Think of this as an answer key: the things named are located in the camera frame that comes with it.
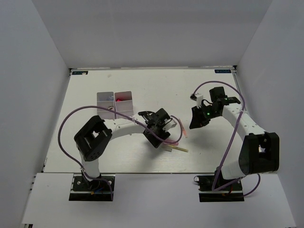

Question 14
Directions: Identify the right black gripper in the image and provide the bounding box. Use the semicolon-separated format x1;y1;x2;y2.
190;104;220;129

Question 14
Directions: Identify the grey eraser block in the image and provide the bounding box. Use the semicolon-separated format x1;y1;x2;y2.
162;145;172;152

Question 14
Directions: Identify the pink cap black highlighter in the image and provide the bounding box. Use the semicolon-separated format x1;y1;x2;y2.
117;96;127;101

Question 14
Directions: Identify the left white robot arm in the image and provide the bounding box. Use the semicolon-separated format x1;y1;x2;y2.
74;108;177;190

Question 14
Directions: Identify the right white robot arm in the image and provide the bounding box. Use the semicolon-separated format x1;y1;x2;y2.
190;86;280;190

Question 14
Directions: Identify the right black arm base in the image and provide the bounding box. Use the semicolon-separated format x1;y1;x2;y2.
193;167;245;202

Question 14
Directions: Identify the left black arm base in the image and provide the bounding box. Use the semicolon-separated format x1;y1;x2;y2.
69;174;115;202

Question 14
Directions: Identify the orange pink pencil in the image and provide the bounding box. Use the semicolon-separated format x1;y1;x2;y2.
179;119;188;138

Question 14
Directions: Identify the pink correction tape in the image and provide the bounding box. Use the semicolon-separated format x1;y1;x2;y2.
165;142;179;146

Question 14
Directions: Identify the yellow flat stick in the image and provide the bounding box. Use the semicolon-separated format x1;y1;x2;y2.
172;146;189;152

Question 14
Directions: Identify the right white organizer bin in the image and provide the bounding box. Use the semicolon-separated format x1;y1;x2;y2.
114;91;134;116

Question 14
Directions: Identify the white organizer bin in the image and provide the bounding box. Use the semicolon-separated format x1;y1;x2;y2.
97;92;115;119
114;91;134;116

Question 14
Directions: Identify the right blue table label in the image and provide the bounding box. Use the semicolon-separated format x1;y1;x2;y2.
214;69;231;74

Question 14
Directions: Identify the blue table label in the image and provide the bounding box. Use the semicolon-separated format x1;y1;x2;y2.
214;69;231;74
72;71;88;75

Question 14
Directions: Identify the left white organizer bin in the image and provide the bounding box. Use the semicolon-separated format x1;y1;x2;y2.
97;92;115;119

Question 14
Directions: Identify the left blue table label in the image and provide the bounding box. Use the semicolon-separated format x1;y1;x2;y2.
72;71;88;75

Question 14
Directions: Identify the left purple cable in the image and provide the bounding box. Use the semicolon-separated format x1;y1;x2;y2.
58;105;184;181

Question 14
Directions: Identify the purple cable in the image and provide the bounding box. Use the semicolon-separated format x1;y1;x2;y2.
58;105;184;181
192;81;261;197

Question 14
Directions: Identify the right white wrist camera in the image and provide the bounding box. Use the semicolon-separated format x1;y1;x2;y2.
190;94;204;108

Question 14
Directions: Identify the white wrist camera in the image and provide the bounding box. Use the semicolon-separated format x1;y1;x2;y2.
163;118;177;132
190;94;204;108

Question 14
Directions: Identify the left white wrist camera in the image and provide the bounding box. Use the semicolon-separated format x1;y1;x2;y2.
163;118;177;132

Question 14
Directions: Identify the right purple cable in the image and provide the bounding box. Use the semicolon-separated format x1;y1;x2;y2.
192;81;261;197

